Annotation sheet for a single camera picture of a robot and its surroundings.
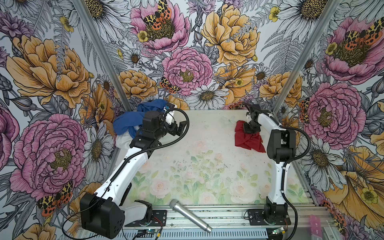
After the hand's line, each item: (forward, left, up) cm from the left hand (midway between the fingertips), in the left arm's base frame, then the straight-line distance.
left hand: (178, 121), depth 77 cm
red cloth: (+4, -44, -25) cm, 51 cm away
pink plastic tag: (-42, -64, -25) cm, 81 cm away
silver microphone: (-33, +1, -25) cm, 41 cm away
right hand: (+10, -46, -25) cm, 53 cm away
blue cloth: (+14, +37, -15) cm, 42 cm away
